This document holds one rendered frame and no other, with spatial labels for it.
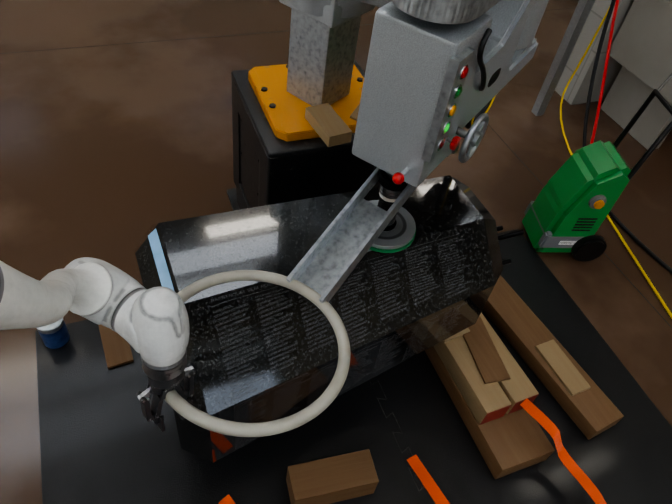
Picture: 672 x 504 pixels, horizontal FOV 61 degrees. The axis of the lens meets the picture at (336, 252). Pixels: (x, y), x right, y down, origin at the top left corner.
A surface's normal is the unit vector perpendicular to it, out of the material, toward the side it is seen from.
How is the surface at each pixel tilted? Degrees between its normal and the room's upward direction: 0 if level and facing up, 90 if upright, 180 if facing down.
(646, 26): 90
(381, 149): 90
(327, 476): 0
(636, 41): 90
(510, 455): 0
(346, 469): 0
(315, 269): 16
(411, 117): 90
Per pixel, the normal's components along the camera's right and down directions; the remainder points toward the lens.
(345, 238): -0.04, -0.48
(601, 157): -0.45, -0.56
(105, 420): 0.11, -0.67
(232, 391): 0.38, 0.02
